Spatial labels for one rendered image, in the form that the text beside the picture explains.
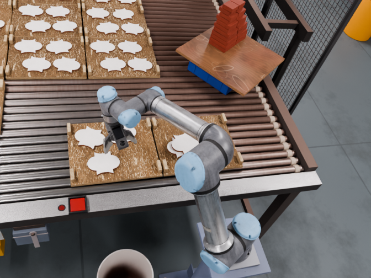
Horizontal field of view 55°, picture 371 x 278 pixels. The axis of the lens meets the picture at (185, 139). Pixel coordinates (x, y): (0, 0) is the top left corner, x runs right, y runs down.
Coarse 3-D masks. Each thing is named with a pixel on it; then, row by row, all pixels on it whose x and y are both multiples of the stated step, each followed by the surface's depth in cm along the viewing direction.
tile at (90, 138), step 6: (78, 132) 171; (84, 132) 172; (90, 132) 172; (96, 132) 173; (78, 138) 169; (84, 138) 169; (90, 138) 170; (96, 138) 171; (102, 138) 171; (78, 144) 167; (84, 144) 167; (90, 144) 168; (96, 144) 169; (102, 144) 170
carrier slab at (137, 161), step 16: (80, 128) 174; (96, 128) 176; (144, 128) 182; (144, 144) 175; (80, 160) 163; (128, 160) 168; (144, 160) 169; (80, 176) 158; (96, 176) 159; (112, 176) 161; (128, 176) 162; (144, 176) 164; (160, 176) 166
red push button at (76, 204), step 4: (72, 200) 150; (76, 200) 151; (80, 200) 151; (84, 200) 152; (72, 204) 149; (76, 204) 150; (80, 204) 150; (84, 204) 150; (72, 208) 148; (76, 208) 148; (80, 208) 149; (84, 208) 149
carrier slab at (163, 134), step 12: (156, 120) 187; (204, 120) 193; (216, 120) 195; (156, 132) 182; (168, 132) 183; (180, 132) 184; (228, 132) 191; (156, 144) 177; (168, 156) 174; (168, 168) 169; (228, 168) 177
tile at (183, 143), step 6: (174, 138) 176; (180, 138) 176; (186, 138) 176; (192, 138) 177; (174, 144) 173; (180, 144) 174; (186, 144) 174; (192, 144) 175; (174, 150) 172; (180, 150) 171; (186, 150) 172
